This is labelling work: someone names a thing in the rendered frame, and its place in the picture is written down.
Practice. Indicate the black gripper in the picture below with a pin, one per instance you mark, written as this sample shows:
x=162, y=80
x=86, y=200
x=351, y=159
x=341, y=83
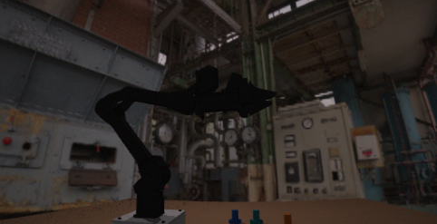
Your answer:
x=248, y=99

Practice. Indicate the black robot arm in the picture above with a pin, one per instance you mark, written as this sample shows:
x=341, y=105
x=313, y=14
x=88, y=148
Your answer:
x=154, y=171

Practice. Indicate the dark teal gear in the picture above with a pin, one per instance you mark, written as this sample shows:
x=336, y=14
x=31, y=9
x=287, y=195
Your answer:
x=256, y=217

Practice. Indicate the blue gear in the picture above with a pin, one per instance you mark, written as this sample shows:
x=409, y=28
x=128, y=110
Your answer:
x=235, y=219

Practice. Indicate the orange-brown gear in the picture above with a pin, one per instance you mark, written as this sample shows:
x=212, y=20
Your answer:
x=287, y=219

